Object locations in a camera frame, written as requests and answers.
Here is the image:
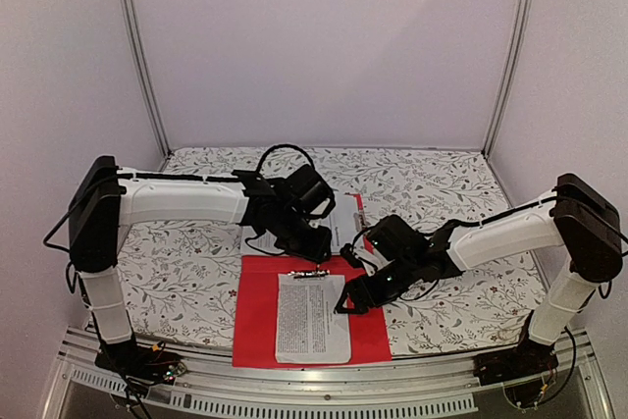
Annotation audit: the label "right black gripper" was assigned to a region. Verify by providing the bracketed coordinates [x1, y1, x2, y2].
[336, 255, 418, 315]

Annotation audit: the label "left aluminium frame post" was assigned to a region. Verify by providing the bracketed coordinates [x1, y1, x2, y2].
[120, 0, 172, 159]

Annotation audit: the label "spine metal folder clip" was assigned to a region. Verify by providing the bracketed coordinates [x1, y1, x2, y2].
[288, 269, 331, 280]

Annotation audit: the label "right aluminium frame post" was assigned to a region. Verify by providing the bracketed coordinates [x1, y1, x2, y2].
[482, 0, 533, 160]

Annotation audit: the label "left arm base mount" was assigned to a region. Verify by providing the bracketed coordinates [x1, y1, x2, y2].
[95, 337, 187, 385]

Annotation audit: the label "aluminium front rail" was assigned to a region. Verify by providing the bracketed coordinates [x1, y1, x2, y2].
[40, 328, 618, 418]

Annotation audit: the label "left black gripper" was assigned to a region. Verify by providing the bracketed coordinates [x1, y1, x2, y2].
[274, 209, 334, 266]

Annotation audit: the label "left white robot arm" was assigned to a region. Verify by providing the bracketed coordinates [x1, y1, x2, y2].
[43, 155, 336, 374]

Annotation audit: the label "separate printed paper sheet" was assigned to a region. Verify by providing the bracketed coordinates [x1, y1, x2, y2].
[275, 275, 352, 365]

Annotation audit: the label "aluminium frame post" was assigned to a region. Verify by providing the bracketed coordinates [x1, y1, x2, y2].
[482, 0, 533, 160]
[120, 0, 172, 159]

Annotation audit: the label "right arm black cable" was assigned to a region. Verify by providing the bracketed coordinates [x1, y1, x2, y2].
[350, 195, 560, 248]

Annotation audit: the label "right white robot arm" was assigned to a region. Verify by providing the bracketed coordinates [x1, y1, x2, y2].
[335, 173, 627, 376]

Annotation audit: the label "printed white paper sheets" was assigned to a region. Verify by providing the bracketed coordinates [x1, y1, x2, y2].
[240, 192, 363, 256]

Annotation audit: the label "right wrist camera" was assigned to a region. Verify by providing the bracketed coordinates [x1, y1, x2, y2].
[340, 243, 387, 276]

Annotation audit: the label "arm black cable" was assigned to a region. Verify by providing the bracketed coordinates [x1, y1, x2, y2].
[117, 142, 315, 184]
[350, 195, 560, 248]

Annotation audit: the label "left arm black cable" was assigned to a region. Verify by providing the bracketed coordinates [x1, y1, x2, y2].
[117, 142, 315, 184]

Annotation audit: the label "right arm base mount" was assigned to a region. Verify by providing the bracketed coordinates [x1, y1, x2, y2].
[473, 333, 558, 409]

